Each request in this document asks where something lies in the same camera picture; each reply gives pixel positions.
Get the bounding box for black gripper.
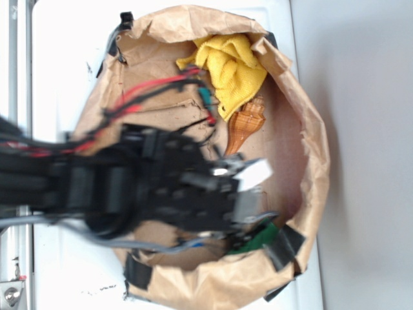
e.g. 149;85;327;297
122;124;279;233

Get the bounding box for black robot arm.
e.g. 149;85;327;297
1;121;276;239

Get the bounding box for green rectangular block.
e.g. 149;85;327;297
226;219;279;255

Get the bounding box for orange conch seashell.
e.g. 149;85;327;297
225;95;266;156

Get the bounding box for yellow microfiber cloth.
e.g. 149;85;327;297
176;34;267;121

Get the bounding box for brown paper lined bin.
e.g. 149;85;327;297
75;5;330;309

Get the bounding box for grey cable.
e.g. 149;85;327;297
0;211;233;256

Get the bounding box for red and black wires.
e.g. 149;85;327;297
0;66;220;159

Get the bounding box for metal frame rail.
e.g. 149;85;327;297
7;1;34;309

